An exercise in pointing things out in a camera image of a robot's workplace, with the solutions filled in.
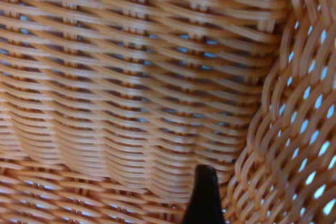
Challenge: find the orange wicker basket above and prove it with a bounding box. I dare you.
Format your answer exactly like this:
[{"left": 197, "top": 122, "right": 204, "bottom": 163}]
[{"left": 0, "top": 0, "right": 336, "bottom": 224}]

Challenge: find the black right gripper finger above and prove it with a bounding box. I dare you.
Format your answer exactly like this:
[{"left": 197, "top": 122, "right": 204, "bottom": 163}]
[{"left": 181, "top": 164, "right": 227, "bottom": 224}]

